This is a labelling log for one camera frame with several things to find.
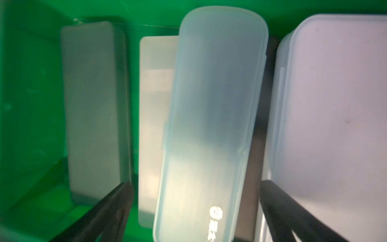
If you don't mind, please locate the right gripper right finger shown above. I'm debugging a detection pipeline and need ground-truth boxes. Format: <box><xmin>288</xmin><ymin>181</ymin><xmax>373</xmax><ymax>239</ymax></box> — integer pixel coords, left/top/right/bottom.
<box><xmin>260</xmin><ymin>180</ymin><xmax>347</xmax><ymax>242</ymax></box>

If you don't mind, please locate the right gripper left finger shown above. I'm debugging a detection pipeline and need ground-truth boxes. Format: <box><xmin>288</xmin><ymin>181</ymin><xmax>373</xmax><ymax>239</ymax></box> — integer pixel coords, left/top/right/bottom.
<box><xmin>52</xmin><ymin>181</ymin><xmax>134</xmax><ymax>242</ymax></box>

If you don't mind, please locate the white opaque pencil case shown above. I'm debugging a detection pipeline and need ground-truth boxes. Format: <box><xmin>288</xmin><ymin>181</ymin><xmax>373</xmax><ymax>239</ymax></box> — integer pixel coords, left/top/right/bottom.
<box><xmin>262</xmin><ymin>14</ymin><xmax>387</xmax><ymax>242</ymax></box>

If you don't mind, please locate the light blue pencil case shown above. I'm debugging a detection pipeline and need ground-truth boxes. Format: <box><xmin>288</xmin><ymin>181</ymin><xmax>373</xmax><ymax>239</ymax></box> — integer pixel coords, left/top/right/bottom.
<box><xmin>153</xmin><ymin>6</ymin><xmax>269</xmax><ymax>242</ymax></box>

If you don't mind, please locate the dark translucent grey pencil case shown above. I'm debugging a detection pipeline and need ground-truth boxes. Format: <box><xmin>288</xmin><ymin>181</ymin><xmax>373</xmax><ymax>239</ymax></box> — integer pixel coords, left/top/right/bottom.
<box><xmin>61</xmin><ymin>22</ymin><xmax>132</xmax><ymax>205</ymax></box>

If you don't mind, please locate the frosted pencil case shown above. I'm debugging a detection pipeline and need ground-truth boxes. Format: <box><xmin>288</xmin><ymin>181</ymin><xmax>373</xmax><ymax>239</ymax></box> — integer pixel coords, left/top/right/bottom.
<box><xmin>138</xmin><ymin>36</ymin><xmax>179</xmax><ymax>228</ymax></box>

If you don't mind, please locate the black pencil case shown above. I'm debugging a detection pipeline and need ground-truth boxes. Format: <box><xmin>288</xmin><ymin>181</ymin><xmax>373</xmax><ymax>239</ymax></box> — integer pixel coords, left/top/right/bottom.
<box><xmin>234</xmin><ymin>35</ymin><xmax>280</xmax><ymax>242</ymax></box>

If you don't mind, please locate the green plastic storage tray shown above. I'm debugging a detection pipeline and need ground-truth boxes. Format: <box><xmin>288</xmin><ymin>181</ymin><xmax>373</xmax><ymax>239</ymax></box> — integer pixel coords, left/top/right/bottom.
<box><xmin>1</xmin><ymin>1</ymin><xmax>387</xmax><ymax>242</ymax></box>

